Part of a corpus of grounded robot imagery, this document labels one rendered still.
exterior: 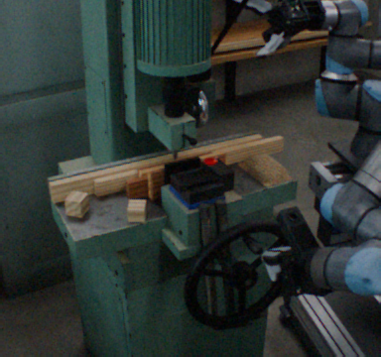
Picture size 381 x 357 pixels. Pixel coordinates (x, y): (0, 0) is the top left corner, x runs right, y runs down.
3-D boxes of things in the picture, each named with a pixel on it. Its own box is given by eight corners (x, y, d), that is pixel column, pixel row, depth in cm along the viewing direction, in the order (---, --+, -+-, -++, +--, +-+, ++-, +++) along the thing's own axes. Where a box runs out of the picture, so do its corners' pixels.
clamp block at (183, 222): (186, 248, 126) (185, 214, 121) (160, 218, 136) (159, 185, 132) (243, 231, 132) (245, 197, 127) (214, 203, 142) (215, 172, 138)
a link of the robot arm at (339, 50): (366, 79, 139) (371, 38, 134) (322, 74, 142) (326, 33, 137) (366, 70, 146) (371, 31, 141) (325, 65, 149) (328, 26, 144)
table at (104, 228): (89, 288, 118) (86, 265, 115) (52, 217, 142) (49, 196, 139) (318, 215, 142) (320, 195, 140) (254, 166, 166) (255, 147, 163)
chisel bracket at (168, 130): (171, 157, 139) (170, 125, 135) (148, 135, 150) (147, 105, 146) (197, 151, 142) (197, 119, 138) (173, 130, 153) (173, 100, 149)
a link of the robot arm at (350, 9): (369, 33, 138) (372, 0, 134) (336, 37, 134) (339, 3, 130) (348, 26, 145) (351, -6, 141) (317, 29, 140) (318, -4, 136)
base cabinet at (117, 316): (140, 462, 168) (123, 295, 135) (82, 343, 214) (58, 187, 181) (259, 408, 187) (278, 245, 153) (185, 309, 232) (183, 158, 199)
